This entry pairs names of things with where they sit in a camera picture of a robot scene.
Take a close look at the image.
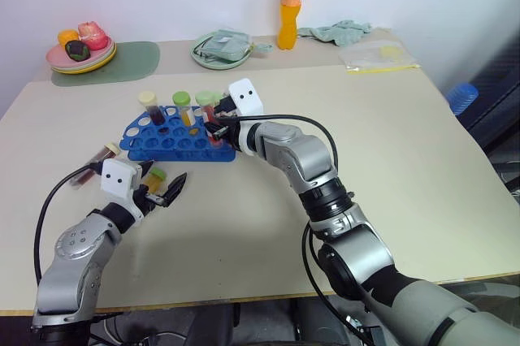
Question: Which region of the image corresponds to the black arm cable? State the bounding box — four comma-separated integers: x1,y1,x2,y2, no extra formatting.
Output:
33,161,105,284
219,113,375,346

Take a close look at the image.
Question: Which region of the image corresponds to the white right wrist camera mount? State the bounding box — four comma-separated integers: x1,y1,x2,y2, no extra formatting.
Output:
226,76,265,157

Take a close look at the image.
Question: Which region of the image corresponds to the blue ribbed plastic object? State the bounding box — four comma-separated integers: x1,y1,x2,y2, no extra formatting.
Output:
445,82,481,117

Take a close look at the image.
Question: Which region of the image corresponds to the green crumpled cloth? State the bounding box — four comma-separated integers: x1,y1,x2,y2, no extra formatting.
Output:
297,19,375,48

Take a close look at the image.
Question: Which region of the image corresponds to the green placemat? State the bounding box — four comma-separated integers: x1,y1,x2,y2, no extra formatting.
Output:
50,40,161,89

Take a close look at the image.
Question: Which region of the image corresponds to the short green-capped yellow test tube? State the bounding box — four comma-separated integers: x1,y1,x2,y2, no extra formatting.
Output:
145,168,167,196

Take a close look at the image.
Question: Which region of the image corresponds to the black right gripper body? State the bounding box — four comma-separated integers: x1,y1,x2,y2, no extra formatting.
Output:
214,96,242,152

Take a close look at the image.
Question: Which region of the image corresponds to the yellow plate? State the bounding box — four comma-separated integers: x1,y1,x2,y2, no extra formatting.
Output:
49,41,119,76

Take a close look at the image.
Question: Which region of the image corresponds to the red pink toy apple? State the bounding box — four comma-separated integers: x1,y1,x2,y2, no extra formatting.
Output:
76,20,111,51

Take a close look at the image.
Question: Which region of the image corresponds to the clear zip bag yellow strip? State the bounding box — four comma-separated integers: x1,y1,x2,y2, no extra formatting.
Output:
338,38,422,76

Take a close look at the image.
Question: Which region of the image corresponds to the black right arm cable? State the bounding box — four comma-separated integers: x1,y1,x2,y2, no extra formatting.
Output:
219,113,375,346

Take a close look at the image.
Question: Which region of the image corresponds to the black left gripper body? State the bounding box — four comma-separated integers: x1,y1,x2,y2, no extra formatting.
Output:
129,183,169,218

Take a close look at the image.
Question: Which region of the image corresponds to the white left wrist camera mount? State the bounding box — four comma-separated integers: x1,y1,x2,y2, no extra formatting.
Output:
100,158,144,227

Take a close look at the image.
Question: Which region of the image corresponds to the light green plate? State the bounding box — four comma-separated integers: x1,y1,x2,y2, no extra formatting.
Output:
190,30,256,71

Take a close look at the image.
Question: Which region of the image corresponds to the blue test tube rack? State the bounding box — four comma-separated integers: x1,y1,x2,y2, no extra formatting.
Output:
119,105,238,162

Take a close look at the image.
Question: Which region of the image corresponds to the orange toy fruit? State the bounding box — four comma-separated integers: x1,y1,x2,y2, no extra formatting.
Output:
57,28,80,50

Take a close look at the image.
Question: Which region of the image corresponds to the dark toy fruit green mark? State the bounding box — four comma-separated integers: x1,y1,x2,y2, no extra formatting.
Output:
64,39,92,63

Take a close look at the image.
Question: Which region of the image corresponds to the cream-capped dark red test tube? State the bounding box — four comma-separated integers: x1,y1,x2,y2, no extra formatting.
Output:
67,142,120,192

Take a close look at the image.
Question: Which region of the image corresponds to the orange soda plastic bottle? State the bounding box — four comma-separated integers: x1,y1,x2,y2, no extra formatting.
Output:
276,0,306,52

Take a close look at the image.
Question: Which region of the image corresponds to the pink plate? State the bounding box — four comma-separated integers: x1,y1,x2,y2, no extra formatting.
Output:
45,35,115,71

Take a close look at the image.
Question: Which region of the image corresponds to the light-green-capped red test tube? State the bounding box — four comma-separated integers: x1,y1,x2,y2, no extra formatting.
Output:
194,90,225,149

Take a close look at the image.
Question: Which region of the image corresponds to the black chair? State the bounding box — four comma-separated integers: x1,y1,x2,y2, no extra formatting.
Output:
457,28,520,207

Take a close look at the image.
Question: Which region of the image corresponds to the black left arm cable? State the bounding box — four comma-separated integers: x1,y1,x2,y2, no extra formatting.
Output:
33,161,105,284

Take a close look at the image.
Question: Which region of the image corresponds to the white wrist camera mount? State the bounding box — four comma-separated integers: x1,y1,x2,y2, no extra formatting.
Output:
226,76,265,157
100,158,144,227

